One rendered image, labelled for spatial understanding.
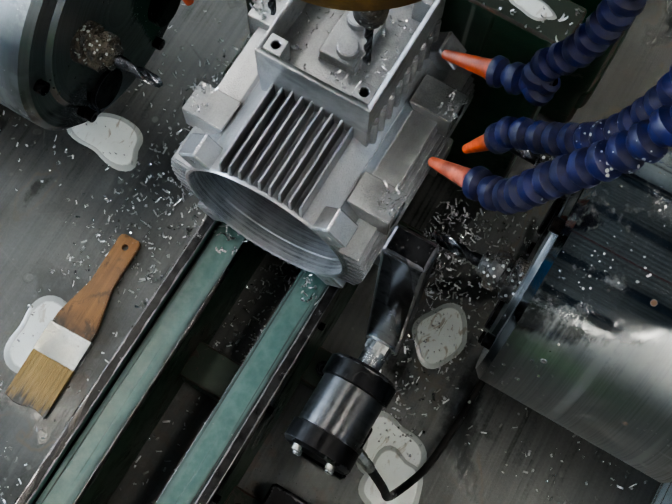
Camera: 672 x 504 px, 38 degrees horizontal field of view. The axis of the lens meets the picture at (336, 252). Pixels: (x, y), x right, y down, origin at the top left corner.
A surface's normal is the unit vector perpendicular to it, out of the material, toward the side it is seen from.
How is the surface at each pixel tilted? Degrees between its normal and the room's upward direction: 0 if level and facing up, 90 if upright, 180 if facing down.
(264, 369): 0
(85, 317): 0
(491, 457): 0
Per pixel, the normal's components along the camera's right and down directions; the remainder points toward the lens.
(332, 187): 0.47, 0.01
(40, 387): -0.02, -0.28
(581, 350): -0.36, 0.40
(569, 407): -0.48, 0.70
